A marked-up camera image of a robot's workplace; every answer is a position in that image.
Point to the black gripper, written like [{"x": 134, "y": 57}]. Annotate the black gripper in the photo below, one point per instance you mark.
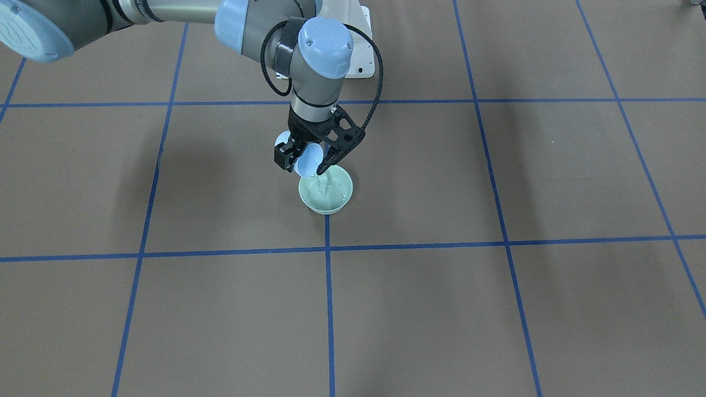
[{"x": 303, "y": 130}]

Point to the light blue plastic cup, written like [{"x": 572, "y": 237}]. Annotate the light blue plastic cup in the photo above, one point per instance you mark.
[{"x": 311, "y": 158}]

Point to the green bowl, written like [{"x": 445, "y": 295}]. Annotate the green bowl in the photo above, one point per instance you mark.
[{"x": 327, "y": 193}]

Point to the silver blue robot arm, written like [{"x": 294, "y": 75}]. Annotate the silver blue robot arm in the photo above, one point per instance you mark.
[{"x": 49, "y": 31}]

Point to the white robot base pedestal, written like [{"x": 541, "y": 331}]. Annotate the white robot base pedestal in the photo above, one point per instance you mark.
[{"x": 334, "y": 43}]

